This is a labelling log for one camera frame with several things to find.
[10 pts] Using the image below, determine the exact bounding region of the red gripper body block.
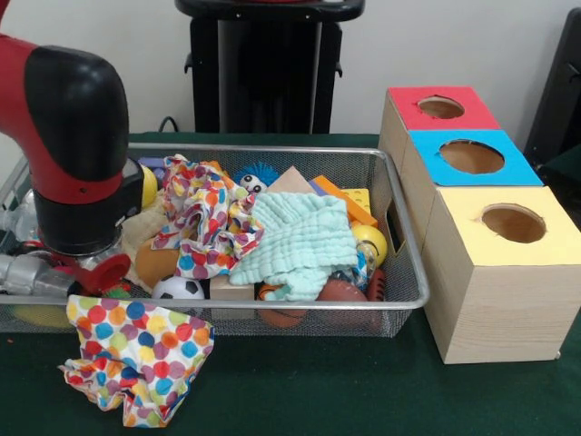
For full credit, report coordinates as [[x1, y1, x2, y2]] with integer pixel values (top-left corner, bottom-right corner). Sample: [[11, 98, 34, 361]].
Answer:
[[58, 253, 133, 296]]

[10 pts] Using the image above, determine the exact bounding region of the colourful polka dot cloth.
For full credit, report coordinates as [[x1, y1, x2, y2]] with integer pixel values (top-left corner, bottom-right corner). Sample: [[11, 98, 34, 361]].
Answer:
[[152, 154, 267, 281], [58, 293, 215, 429]]

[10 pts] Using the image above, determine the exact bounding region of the plain wooden block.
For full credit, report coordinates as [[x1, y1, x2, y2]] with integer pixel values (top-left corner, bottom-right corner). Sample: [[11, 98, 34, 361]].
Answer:
[[210, 275, 255, 301], [271, 165, 319, 194]]

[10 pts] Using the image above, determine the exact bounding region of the mint green waffle cloth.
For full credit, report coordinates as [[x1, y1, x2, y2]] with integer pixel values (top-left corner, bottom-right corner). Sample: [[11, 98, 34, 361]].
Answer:
[[229, 190, 359, 302]]

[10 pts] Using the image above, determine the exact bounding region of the wooden box with three holes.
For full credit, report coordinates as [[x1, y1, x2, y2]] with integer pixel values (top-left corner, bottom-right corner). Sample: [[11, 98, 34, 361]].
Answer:
[[378, 85, 581, 364]]

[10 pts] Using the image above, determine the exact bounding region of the cream waffle cloth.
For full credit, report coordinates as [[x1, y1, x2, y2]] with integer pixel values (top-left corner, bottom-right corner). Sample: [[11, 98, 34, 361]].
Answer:
[[122, 199, 169, 282]]

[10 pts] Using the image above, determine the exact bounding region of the small soccer ball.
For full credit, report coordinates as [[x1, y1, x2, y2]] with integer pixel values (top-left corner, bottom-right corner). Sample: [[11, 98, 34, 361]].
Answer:
[[151, 276, 205, 300]]

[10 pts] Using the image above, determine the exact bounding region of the silver toy robot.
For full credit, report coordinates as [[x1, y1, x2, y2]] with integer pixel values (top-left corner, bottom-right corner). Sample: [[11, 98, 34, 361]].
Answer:
[[0, 253, 76, 299]]

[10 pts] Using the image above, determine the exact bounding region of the yellow tennis ball toy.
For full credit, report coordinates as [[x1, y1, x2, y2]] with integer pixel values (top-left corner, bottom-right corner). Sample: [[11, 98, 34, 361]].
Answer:
[[139, 163, 159, 210]]

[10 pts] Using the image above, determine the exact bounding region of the small brown football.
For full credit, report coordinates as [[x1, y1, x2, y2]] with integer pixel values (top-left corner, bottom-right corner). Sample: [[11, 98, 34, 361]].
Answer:
[[317, 278, 369, 302]]

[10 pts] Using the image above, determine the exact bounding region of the dark green tablecloth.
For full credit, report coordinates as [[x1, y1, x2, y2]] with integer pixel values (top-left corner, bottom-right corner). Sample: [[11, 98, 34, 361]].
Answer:
[[0, 132, 581, 436], [537, 144, 581, 192]]

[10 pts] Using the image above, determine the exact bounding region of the shallow wire mesh bin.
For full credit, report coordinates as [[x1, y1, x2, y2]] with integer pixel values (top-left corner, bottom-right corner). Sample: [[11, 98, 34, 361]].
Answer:
[[0, 141, 431, 338]]

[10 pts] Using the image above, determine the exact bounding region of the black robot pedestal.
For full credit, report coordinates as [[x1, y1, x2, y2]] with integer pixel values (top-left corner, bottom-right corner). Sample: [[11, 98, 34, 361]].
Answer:
[[174, 0, 367, 134]]

